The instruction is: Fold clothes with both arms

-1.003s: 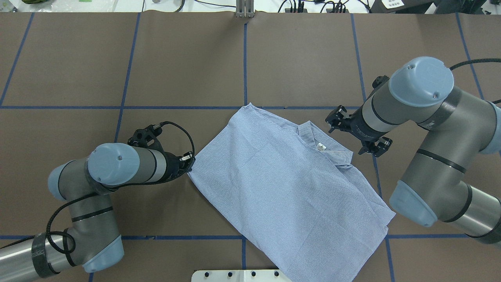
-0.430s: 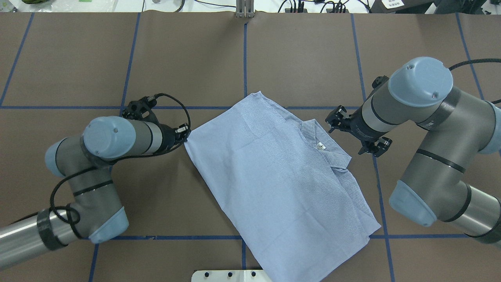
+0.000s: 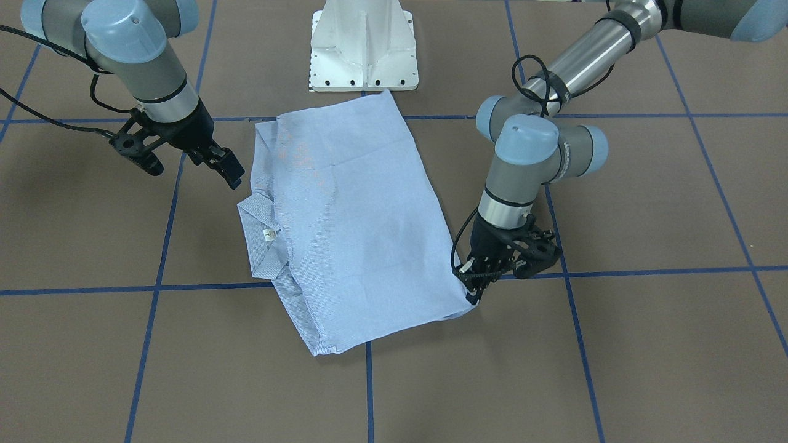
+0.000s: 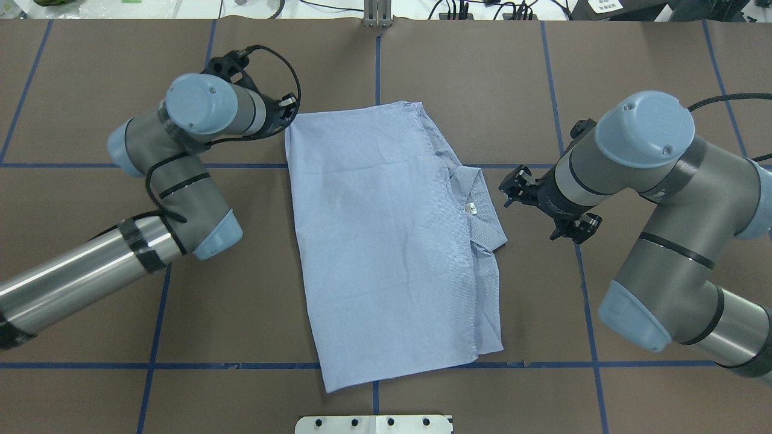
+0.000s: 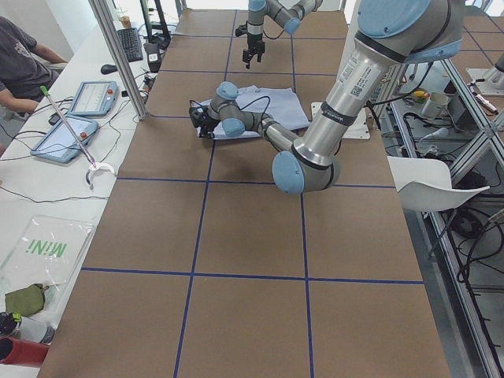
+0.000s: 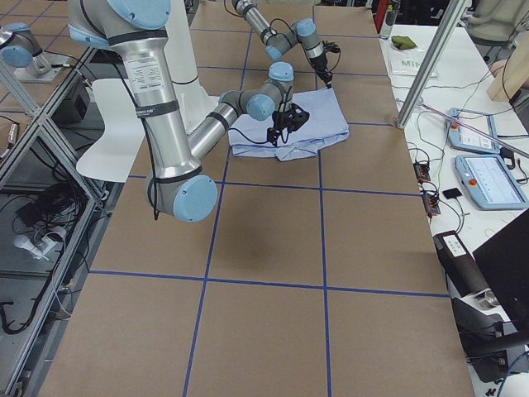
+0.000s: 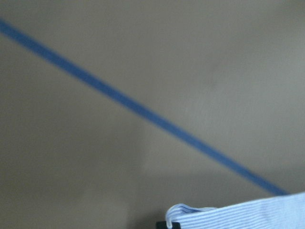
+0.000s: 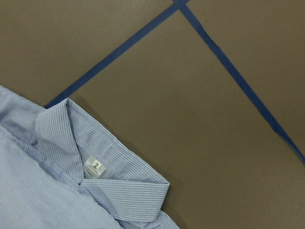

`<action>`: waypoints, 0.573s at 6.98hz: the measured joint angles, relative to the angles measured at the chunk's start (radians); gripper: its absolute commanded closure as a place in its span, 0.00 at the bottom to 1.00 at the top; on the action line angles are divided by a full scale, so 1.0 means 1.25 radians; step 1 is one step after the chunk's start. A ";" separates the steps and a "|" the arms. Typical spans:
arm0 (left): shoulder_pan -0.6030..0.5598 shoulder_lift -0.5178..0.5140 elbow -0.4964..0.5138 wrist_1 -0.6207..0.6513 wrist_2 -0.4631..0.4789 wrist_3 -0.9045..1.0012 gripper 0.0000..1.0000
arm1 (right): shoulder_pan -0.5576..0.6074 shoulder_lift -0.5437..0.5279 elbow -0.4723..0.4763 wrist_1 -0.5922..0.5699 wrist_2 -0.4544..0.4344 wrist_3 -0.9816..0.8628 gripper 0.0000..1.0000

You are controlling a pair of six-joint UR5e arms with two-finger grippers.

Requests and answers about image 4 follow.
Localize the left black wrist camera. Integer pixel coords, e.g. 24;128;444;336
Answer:
201;49;257;91

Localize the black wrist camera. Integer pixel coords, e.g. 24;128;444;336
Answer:
201;49;257;91
569;119;596;148

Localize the blue striped button shirt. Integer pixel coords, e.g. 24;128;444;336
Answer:
285;101;507;393

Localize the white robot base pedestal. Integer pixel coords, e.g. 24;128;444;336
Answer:
294;414;455;433

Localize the aluminium frame post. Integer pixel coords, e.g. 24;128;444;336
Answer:
363;0;393;28

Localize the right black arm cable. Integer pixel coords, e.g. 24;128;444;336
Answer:
688;92;772;163

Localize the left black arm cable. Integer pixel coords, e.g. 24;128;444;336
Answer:
145;45;302;224

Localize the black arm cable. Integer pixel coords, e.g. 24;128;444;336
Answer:
145;45;302;224
688;92;772;163

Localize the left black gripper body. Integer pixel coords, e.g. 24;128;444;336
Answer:
262;95;300;136

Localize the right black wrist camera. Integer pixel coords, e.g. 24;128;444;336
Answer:
569;119;596;148

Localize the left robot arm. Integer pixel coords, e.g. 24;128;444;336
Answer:
2;72;302;351

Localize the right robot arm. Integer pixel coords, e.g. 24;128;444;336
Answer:
498;90;771;383

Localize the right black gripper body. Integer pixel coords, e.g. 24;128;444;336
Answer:
533;168;593;222

